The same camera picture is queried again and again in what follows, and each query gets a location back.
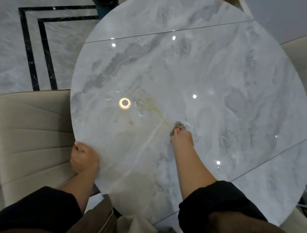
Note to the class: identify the person's left hand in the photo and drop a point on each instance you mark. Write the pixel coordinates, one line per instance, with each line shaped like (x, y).
(85, 159)

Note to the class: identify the person's right hand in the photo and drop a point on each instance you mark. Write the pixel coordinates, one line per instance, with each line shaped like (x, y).
(182, 140)

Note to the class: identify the grey cleaning cloth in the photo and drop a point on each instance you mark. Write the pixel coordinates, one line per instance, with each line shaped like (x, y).
(178, 124)

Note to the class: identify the cream orange chair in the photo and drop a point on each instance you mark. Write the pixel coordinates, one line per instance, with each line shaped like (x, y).
(295, 223)
(296, 64)
(31, 132)

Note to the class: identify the person's right forearm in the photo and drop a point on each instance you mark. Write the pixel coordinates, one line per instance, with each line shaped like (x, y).
(194, 172)

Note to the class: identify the person's left forearm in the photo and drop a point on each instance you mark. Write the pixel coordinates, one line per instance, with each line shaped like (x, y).
(80, 189)

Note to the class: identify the person's brown vest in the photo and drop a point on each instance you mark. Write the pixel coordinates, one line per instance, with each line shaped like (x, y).
(96, 220)

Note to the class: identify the person's black shirt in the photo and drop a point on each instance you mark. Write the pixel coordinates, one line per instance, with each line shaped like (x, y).
(43, 208)

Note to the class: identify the grey marble dining table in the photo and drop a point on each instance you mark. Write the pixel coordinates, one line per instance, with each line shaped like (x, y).
(215, 72)

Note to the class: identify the person's cream top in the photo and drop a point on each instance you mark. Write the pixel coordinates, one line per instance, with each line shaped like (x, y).
(134, 225)

